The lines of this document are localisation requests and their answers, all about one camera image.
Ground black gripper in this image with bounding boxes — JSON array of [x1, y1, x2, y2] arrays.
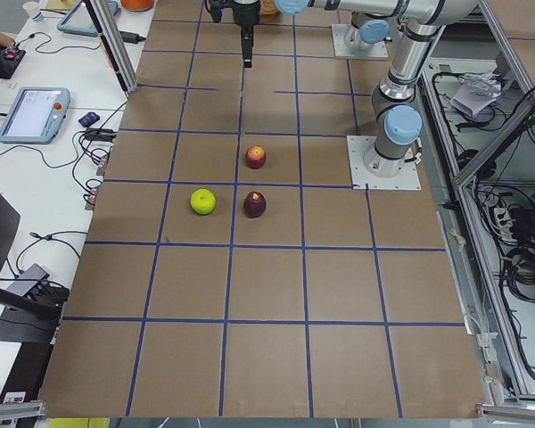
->
[[232, 0, 260, 69]]

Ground red yellow apple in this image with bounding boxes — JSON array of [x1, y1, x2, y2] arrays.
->
[[244, 145, 267, 169]]

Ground dark red apple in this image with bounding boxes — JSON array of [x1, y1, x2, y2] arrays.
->
[[243, 191, 267, 218]]

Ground green apple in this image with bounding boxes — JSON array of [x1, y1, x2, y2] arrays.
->
[[190, 188, 217, 215]]

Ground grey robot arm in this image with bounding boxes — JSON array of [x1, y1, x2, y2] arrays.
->
[[275, 0, 477, 178], [344, 12, 390, 54]]

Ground wicker basket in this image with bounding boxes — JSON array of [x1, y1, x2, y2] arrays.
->
[[259, 0, 279, 23]]

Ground orange round object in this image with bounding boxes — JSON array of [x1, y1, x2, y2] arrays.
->
[[120, 0, 155, 12]]

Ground black power adapter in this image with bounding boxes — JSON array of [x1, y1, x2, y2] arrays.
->
[[119, 30, 146, 45]]

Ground blue teach pendant far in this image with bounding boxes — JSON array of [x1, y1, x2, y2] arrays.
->
[[56, 1, 98, 37]]

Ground blue teach pendant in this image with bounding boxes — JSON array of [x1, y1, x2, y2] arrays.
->
[[0, 86, 71, 144], [56, 1, 98, 37]]

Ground dark blue small pouch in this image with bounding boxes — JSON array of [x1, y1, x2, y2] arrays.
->
[[78, 111, 100, 128]]

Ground white paper cup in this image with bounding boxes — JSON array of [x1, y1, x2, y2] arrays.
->
[[22, 1, 44, 21]]

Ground blue teach pendant near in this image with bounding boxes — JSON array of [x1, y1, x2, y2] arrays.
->
[[0, 86, 71, 144]]

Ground grey usb hub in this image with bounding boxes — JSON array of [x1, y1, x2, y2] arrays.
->
[[6, 263, 49, 297]]

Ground white power strip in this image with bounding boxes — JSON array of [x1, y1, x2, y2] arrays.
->
[[490, 206, 514, 241]]

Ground black monitor stand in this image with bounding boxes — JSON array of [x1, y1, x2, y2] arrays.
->
[[0, 194, 70, 344]]

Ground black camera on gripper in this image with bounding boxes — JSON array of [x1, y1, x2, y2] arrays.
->
[[203, 0, 232, 23]]

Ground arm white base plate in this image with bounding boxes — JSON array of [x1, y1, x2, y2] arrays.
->
[[347, 136, 422, 191], [331, 24, 389, 61]]

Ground aluminium frame post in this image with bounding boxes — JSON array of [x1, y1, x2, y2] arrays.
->
[[84, 0, 138, 94]]

